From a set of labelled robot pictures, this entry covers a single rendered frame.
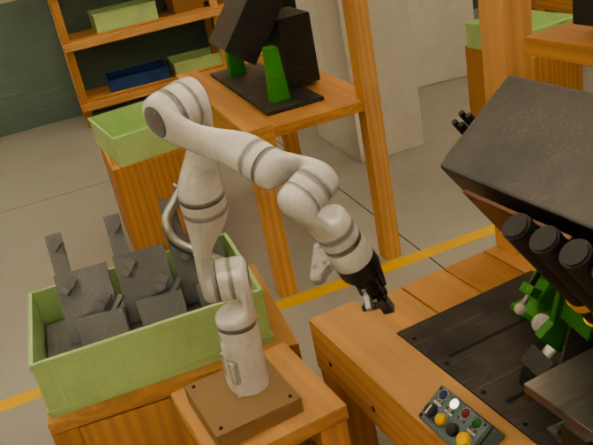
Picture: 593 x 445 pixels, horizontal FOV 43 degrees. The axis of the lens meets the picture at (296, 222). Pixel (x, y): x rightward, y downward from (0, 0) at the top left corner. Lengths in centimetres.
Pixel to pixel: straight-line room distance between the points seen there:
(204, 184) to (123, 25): 624
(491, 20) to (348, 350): 87
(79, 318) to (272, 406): 74
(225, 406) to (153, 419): 40
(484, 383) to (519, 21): 87
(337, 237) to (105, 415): 103
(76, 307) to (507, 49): 135
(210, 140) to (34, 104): 699
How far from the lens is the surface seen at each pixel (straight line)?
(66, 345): 225
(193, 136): 129
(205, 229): 148
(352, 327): 188
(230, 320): 163
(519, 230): 95
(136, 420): 209
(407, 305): 197
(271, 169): 121
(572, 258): 89
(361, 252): 126
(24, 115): 824
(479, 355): 174
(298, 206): 116
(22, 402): 371
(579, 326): 144
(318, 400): 176
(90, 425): 208
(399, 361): 175
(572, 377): 131
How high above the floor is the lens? 194
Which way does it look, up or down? 25 degrees down
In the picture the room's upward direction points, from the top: 11 degrees counter-clockwise
